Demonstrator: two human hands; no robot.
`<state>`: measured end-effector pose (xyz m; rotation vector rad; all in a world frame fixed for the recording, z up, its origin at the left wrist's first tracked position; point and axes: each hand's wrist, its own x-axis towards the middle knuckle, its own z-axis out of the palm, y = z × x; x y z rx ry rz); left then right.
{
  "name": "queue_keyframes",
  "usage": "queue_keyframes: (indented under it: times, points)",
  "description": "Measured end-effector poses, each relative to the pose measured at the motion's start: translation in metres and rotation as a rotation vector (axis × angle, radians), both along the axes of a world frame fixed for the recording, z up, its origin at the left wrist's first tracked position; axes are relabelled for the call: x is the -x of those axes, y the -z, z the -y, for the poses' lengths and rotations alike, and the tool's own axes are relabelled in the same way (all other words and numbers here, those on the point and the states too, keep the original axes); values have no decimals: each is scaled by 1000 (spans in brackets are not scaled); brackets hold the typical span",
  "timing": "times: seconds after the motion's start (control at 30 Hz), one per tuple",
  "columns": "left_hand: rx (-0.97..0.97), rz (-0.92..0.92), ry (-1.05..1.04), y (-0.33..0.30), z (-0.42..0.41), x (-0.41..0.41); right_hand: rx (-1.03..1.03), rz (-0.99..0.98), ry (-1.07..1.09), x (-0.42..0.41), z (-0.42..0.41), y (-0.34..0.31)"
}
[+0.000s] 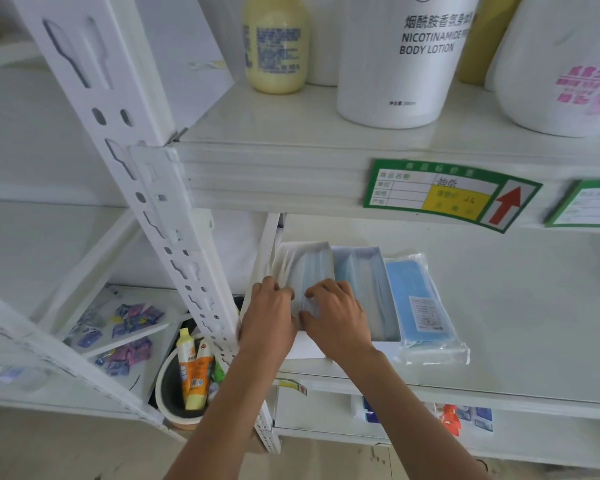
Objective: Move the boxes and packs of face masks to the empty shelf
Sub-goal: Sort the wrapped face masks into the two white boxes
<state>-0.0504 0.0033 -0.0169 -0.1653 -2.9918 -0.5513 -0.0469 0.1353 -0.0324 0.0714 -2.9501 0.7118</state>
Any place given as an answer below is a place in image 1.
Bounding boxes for white cardboard panel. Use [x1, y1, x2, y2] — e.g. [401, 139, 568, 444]
[132, 0, 235, 133]

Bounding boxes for white body lotion bottle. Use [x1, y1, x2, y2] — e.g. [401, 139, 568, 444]
[336, 0, 481, 129]

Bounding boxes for person's right forearm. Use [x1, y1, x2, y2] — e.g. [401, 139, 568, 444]
[337, 346, 492, 480]

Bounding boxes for white mask box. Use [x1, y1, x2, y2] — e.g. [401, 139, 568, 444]
[329, 245, 405, 365]
[239, 240, 333, 361]

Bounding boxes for olive yellow bottle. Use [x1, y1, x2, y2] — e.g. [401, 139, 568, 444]
[455, 0, 525, 87]

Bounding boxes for person's left forearm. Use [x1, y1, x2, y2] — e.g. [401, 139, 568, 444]
[163, 352, 289, 480]

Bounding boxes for person's right hand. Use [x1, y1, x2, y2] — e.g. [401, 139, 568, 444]
[299, 278, 376, 367]

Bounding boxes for person's left hand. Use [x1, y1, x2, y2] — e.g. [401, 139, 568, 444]
[237, 275, 301, 375]

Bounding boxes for stack of blue masks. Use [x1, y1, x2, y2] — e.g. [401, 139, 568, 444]
[299, 252, 335, 315]

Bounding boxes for pile of purple sachets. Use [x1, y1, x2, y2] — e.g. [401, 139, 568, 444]
[65, 302, 166, 351]
[93, 337, 153, 377]

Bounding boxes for white metal shelf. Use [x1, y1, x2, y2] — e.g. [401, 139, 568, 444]
[9, 0, 600, 473]
[0, 0, 191, 441]

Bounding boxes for yellow capped orange tube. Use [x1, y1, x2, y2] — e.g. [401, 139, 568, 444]
[175, 327, 197, 401]

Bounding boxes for small shelf label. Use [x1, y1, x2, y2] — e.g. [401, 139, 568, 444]
[273, 377, 309, 397]

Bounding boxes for blue white packets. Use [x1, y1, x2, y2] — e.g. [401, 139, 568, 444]
[455, 405, 495, 435]

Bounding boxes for green shelf label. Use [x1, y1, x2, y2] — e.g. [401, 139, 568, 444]
[545, 178, 600, 229]
[363, 158, 543, 234]

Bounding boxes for white rimmed dark bucket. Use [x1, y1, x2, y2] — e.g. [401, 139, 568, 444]
[155, 339, 216, 431]

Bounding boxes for pale yellow lotion bottle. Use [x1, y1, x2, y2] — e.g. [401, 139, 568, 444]
[242, 0, 311, 95]

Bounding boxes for large white detergent bottle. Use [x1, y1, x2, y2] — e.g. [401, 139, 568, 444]
[485, 0, 600, 138]

